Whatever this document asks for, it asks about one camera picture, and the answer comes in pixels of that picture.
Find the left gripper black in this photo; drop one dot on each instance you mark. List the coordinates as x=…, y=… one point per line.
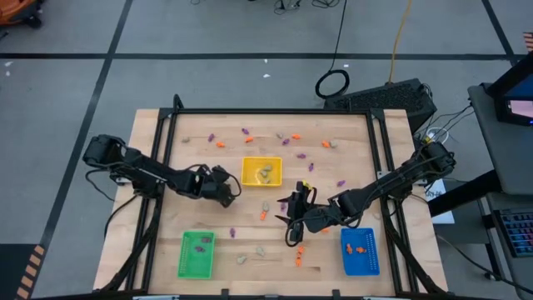
x=216, y=185

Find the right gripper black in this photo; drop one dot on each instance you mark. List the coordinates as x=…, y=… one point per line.
x=310, y=218

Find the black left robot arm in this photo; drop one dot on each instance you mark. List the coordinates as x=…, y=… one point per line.
x=145, y=173

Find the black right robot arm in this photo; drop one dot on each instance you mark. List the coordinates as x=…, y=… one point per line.
x=375, y=191

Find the yellow plastic basket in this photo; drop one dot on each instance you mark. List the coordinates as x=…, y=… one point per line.
x=250, y=166

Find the green plastic basket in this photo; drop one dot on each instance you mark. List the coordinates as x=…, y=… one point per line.
x=195, y=266

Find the blue plastic basket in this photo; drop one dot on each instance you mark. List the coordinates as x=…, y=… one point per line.
x=358, y=266

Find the black computer case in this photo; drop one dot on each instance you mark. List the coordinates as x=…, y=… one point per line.
x=375, y=100

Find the yellow power plug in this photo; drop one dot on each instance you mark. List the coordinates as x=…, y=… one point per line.
x=426, y=141

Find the white paper sheet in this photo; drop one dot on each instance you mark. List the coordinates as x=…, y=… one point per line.
x=443, y=216

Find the grey desk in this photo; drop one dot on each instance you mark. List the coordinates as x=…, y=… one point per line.
x=504, y=166

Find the black mat orange stripes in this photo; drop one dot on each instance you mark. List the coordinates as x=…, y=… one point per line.
x=12, y=271

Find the backlit keyboard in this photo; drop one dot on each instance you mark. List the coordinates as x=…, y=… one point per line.
x=518, y=233

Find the black monitor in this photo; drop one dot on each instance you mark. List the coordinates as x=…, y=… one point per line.
x=499, y=112

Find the orange machine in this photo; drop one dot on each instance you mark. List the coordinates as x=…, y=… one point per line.
x=16, y=8

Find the red white striped object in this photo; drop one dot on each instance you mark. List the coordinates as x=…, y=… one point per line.
x=529, y=41

